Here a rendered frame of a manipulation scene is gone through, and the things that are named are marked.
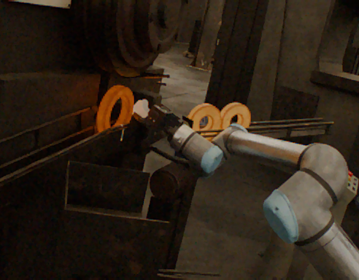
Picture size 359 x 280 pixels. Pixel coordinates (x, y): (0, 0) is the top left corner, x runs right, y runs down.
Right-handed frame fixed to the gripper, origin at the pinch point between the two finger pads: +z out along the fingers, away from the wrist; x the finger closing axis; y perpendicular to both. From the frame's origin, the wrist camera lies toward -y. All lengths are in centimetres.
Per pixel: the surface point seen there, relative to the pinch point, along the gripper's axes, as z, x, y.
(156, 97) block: -3.8, -9.3, 6.0
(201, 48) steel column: 249, -837, -111
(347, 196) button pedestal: -80, -44, 6
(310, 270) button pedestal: -87, -51, -31
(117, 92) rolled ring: -0.5, 16.5, 8.3
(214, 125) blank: -22.8, -33.9, 2.0
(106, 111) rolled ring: -2.3, 21.0, 2.5
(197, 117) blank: -16.8, -26.3, 3.4
